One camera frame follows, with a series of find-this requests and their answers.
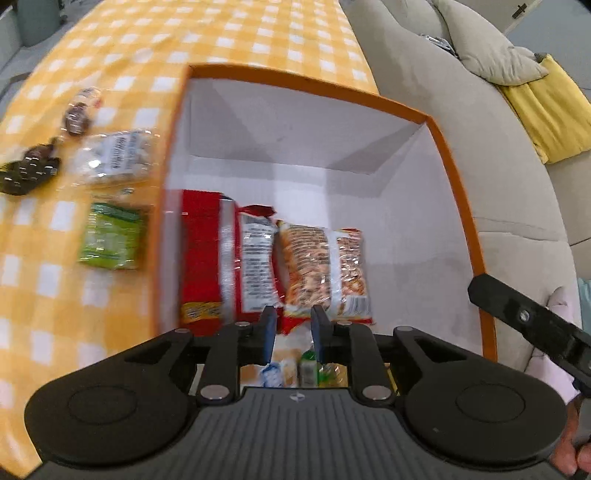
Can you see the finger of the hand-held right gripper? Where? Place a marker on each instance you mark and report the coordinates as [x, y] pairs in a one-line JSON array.
[[521, 314]]

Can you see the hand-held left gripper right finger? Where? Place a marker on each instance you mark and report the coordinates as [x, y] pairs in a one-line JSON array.
[[318, 334]]

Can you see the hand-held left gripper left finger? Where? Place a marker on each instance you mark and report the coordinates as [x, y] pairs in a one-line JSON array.
[[269, 334]]

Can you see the yellow waffle cookie packet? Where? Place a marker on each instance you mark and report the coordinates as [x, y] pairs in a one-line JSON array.
[[249, 374]]

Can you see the orange cracker packet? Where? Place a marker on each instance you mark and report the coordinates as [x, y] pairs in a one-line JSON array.
[[309, 263]]

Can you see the large red snack packet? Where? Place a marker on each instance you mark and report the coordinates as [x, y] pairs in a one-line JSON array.
[[203, 258]]

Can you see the orange cardboard box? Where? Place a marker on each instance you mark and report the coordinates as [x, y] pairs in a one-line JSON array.
[[300, 138]]

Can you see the person's right hand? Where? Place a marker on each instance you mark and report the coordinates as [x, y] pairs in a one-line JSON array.
[[568, 443]]

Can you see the pale pink fuzzy cloth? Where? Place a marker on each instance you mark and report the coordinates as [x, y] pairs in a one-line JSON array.
[[558, 300]]

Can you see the beige sofa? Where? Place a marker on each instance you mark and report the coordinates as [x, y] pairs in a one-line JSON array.
[[508, 184]]

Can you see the green raisin packet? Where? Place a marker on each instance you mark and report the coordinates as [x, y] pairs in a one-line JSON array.
[[111, 235]]

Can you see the yellow blanket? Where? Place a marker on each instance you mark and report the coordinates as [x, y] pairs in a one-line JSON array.
[[554, 110]]

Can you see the clear packet with white label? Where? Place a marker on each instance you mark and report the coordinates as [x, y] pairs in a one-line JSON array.
[[113, 157]]

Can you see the grey cushion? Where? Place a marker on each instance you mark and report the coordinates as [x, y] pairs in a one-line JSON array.
[[489, 41]]

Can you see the small grey object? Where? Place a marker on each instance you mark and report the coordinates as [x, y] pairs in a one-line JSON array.
[[438, 45]]

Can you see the clear packet with brown date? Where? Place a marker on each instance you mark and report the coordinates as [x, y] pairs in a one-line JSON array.
[[78, 117]]

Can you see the dark gold-edged snack packet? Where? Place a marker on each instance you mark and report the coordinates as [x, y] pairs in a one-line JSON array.
[[27, 173]]

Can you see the grey round bin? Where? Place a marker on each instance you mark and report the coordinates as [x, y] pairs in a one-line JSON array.
[[39, 21]]

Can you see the small dark wall fixture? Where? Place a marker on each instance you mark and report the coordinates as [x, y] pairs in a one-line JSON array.
[[521, 10]]

